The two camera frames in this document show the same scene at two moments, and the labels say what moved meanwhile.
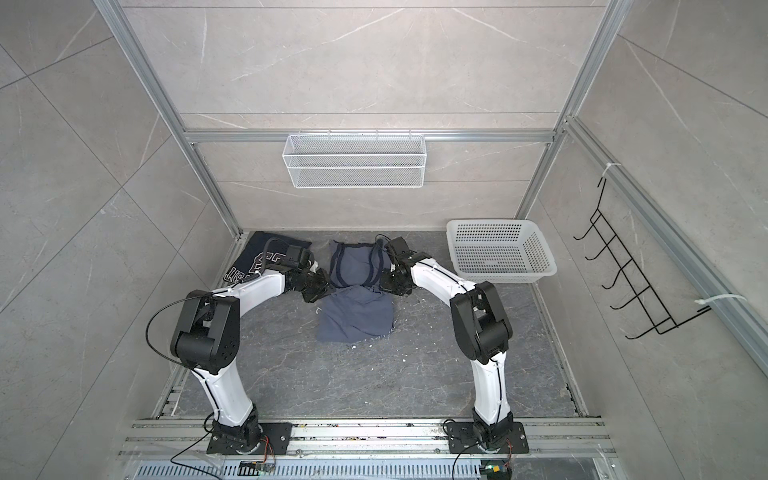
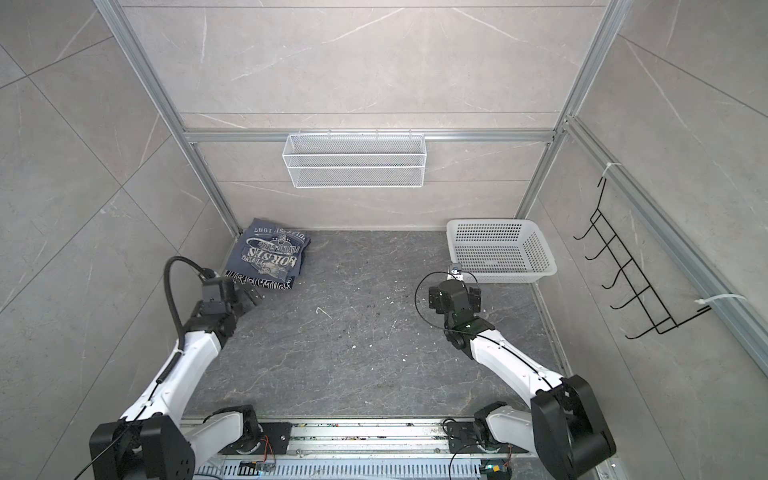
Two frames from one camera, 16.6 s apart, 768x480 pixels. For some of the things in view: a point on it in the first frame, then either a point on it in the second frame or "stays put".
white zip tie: [703, 301] stays put
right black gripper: [385, 284] -> [435, 298]
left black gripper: [325, 286] -> [239, 296]
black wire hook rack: [659, 317] stays put
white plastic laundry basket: [509, 251] stays put
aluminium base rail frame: [368, 450] stays put
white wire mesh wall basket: [354, 160] stays put
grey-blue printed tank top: [356, 308] -> [268, 253]
